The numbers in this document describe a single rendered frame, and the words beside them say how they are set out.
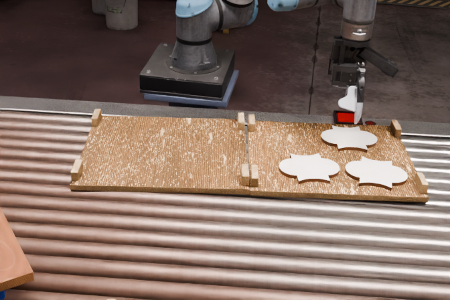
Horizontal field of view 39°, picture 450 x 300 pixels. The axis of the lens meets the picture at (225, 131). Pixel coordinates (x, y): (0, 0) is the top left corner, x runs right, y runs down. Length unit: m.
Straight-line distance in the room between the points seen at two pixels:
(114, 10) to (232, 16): 3.21
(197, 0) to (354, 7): 0.63
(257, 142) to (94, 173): 0.43
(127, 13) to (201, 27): 3.22
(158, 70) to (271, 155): 0.61
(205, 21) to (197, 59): 0.13
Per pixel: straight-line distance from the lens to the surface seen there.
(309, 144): 1.65
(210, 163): 1.54
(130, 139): 1.65
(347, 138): 1.69
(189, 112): 1.83
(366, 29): 1.54
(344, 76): 1.58
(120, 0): 5.16
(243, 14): 2.06
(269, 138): 1.66
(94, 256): 1.31
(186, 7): 1.98
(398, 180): 1.54
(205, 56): 2.04
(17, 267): 1.11
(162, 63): 2.10
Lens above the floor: 1.74
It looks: 28 degrees down
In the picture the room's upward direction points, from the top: 2 degrees clockwise
